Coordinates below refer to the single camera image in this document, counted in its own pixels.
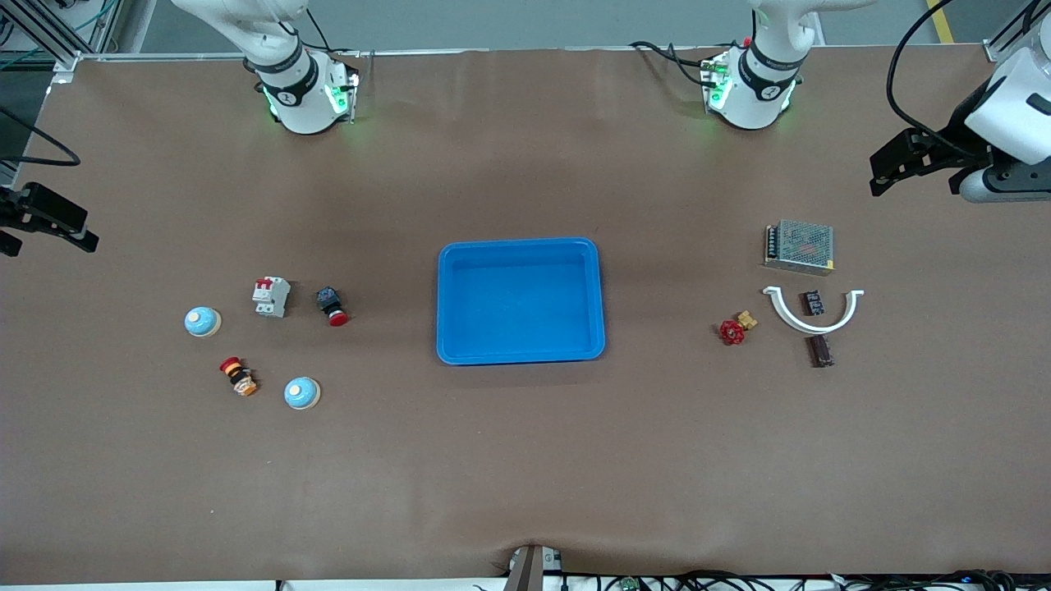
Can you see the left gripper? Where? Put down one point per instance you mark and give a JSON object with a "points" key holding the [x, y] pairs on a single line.
{"points": [[962, 132]]}

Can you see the red button black body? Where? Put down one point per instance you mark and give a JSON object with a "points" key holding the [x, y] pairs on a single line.
{"points": [[332, 305]]}

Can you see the brown capacitor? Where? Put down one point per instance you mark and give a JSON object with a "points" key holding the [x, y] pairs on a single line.
{"points": [[819, 351]]}

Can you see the white curved plastic bracket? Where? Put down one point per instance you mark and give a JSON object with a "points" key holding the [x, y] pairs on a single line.
{"points": [[788, 318]]}

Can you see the blue bell cream button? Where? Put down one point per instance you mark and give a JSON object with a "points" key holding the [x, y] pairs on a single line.
{"points": [[301, 394], [202, 322]]}

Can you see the metal mesh power supply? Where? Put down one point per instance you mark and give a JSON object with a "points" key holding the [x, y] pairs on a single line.
{"points": [[800, 246]]}

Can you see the brown table mat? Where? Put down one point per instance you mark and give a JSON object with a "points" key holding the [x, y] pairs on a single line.
{"points": [[525, 460]]}

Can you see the white circuit breaker red switch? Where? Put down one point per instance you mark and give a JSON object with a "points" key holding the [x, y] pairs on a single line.
{"points": [[271, 297]]}

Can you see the brass valve red handwheel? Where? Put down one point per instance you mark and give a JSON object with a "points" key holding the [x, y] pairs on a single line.
{"points": [[732, 332]]}

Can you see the black capacitor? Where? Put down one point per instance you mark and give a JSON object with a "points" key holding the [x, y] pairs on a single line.
{"points": [[814, 303]]}

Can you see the aluminium frame with rail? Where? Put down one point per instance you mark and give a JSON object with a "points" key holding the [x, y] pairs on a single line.
{"points": [[64, 67]]}

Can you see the blue plastic tray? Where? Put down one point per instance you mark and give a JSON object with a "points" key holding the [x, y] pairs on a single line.
{"points": [[525, 304]]}

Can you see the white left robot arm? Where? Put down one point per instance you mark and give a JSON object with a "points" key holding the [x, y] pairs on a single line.
{"points": [[751, 98]]}

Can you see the aluminium frame post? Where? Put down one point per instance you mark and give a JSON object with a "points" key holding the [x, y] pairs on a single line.
{"points": [[995, 51]]}

